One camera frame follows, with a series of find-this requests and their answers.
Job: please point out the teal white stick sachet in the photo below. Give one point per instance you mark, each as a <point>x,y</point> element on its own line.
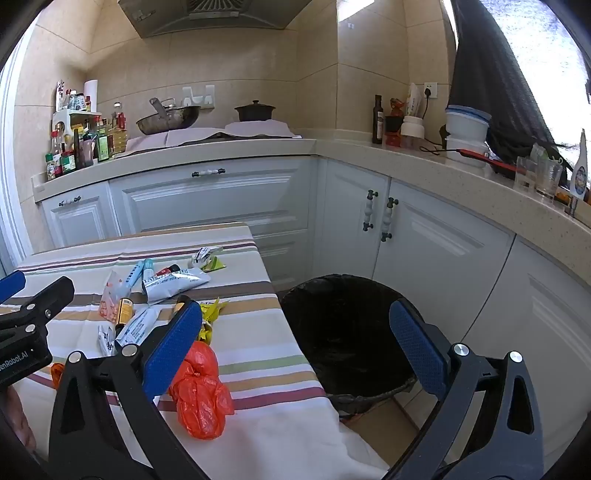
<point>148,268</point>

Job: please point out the white wall holder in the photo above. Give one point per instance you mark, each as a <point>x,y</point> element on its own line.
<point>198,97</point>

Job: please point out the person's left forearm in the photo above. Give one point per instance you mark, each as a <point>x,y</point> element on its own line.
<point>16,417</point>

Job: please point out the small yellow black bottle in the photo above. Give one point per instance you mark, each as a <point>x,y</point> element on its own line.
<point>124,310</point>

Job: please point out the light blue stick sachet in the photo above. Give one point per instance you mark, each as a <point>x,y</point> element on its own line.
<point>133,274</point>

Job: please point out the white standing bag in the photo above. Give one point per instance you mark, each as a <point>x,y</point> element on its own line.
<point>414,101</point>

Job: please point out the dark metal wok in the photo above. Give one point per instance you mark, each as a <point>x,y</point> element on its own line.
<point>168,121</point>

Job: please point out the orange plastic bag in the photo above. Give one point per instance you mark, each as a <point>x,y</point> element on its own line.
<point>203,401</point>

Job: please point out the black lidded pot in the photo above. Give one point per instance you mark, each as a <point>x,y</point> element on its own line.
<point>255,113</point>

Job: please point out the cluster of condiment bottles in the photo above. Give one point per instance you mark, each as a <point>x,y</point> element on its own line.
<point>69,161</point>

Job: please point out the white plastic container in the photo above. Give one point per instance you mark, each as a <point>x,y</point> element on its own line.
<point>464,152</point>

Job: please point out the white spice shelf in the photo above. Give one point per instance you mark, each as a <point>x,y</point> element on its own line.
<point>76,117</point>

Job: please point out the black bagged waste bin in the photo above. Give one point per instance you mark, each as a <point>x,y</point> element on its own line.
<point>341,332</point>

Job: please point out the clear orange-dotted plastic bag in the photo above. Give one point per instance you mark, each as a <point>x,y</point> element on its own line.
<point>111,304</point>

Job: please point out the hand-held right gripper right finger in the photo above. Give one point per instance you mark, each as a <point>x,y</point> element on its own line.
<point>418,350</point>

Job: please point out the dark glass oil bottle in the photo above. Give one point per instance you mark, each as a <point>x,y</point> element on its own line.
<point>378,122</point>

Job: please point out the white jar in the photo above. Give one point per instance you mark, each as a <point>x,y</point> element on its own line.
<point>412,131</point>

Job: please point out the white container with blue lid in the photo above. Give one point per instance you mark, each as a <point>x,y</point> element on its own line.
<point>467,123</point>

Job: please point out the clear glass cup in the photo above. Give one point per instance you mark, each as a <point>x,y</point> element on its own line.
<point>525,174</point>
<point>549,180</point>

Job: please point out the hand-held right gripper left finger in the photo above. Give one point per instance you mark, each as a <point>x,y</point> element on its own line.
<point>173,350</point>

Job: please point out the black cup with red packets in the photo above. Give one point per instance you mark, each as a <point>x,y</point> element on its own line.
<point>394,124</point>

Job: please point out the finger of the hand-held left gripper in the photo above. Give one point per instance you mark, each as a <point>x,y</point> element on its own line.
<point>11,285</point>
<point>53,297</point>

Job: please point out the red bottle with black cap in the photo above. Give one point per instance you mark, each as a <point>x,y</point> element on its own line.
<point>166,271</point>

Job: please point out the small orange plastic scrap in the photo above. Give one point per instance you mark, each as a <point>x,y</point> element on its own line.
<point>56,373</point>

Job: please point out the white foil snack bag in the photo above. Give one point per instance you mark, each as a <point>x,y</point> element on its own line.
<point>173,284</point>

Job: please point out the small white torn packet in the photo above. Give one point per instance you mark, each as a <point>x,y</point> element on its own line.
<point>106,339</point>

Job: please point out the dark hanging cloth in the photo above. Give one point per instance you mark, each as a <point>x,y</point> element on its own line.
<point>498,92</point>

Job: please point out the small white squeezed tube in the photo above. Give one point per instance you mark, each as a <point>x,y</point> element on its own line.
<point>138,325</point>

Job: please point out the steel range hood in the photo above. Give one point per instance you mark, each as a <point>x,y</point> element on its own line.
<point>212,18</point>

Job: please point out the crumpled white paper packet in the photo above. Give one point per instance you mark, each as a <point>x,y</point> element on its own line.
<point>202,255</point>

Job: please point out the paper towel roll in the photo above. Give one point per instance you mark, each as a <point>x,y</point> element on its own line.
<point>91,94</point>

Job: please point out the white stove cover cloth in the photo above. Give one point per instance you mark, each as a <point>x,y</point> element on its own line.
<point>194,137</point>

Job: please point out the white kitchen cabinet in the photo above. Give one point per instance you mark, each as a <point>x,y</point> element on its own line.
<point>231,203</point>

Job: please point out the white wall socket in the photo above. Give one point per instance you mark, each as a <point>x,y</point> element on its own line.
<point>430,90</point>

